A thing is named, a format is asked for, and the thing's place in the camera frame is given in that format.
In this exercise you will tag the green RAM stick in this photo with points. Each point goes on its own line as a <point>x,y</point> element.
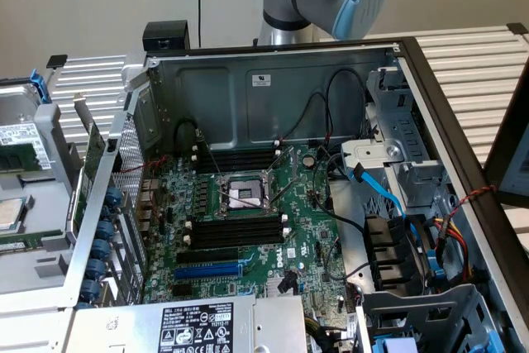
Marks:
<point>16,156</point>
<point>20,245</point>

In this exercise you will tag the black RAM slot white latch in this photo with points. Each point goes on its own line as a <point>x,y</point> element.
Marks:
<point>239,146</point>
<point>239,155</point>
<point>235,222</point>
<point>235,241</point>

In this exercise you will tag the silver CPU socket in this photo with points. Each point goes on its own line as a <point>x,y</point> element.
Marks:
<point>248,187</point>

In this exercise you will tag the round coin battery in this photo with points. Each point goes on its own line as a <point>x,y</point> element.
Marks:
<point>308,159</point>

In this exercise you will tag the thin metal locking lever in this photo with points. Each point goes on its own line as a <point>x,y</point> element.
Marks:
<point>213,156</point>
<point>244,199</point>

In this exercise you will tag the green Dell motherboard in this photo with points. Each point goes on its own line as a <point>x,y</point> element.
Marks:
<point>297,220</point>

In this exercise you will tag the open black silver PC case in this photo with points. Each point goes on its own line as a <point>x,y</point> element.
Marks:
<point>206,92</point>

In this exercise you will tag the long black expansion slot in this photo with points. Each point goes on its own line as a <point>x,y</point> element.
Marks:
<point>206,256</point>

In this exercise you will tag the silver network port block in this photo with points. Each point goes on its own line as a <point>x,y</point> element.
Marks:
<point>149,203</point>
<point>151,188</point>

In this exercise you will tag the long blue expansion slot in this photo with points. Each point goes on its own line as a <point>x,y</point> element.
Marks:
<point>206,273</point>

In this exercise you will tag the silver finned heat sink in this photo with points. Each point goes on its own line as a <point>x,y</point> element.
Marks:
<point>273,287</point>

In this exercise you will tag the silver USB port block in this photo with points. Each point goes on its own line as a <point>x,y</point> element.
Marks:
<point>145,226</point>
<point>146,215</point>

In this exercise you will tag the silver metal disk bay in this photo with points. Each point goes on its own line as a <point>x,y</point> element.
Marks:
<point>413,171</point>

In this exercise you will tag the black box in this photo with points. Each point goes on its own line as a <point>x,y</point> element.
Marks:
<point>165,36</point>

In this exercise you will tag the black fan shroud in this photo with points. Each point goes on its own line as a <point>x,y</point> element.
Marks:
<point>384,254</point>

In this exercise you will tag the blue card retention clip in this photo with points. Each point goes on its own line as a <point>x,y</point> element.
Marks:
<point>89,289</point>
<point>97,269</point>
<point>113,198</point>
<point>101,249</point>
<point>106,231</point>

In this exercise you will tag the short black expansion slot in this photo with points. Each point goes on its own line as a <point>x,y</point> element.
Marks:
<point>182,291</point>

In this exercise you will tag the silver power supply with label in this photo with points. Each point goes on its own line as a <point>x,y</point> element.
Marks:
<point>268,320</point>

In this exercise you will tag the grey parts rack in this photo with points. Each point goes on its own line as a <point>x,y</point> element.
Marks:
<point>49,130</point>

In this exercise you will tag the grey metal drive cage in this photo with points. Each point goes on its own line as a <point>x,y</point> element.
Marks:
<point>434,303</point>

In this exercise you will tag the small black table clamp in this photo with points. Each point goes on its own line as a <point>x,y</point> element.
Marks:
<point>517,29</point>
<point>56,61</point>

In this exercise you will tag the blue plastic disk latch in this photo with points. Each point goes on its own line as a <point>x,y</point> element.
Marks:
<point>40,86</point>

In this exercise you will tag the black framed panel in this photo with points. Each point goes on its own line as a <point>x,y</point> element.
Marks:
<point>502,142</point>

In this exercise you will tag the silver hard disk with label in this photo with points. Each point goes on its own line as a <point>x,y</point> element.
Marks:
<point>20,132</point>

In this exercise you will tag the silver CPU chip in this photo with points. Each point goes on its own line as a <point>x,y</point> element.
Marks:
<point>8,216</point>

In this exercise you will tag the metal socket cover frame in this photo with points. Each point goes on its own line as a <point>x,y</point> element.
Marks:
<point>294,158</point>

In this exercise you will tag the green graphics card silver bracket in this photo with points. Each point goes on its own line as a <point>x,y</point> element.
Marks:
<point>97,150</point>

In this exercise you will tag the blue plastic drive bracket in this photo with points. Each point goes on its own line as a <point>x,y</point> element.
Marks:
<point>398,345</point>

